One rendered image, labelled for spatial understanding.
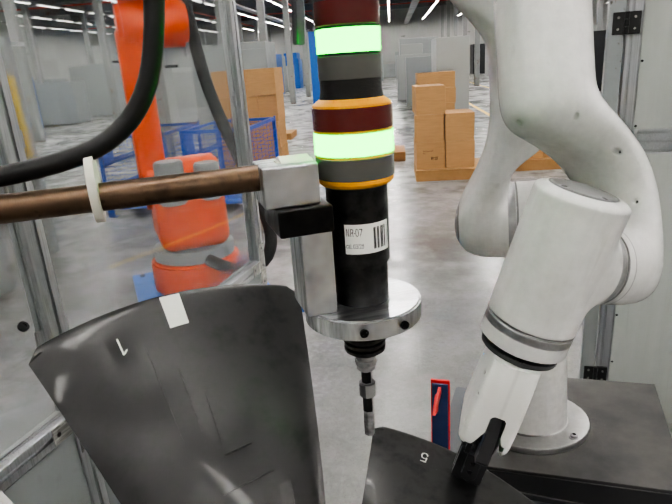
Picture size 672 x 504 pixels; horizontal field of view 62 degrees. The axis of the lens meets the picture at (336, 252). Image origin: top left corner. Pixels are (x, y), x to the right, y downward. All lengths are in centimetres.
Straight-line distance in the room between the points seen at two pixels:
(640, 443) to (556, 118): 65
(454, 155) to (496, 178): 700
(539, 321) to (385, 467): 24
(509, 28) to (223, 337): 38
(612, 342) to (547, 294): 185
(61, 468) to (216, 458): 81
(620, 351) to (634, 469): 141
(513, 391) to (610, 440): 52
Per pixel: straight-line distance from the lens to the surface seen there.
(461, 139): 784
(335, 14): 30
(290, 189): 29
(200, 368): 47
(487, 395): 56
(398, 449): 68
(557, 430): 104
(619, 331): 235
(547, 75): 56
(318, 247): 31
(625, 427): 110
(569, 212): 50
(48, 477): 122
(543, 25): 58
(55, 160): 30
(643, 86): 213
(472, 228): 89
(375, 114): 30
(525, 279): 52
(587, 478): 97
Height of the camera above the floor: 159
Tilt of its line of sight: 18 degrees down
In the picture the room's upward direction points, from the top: 4 degrees counter-clockwise
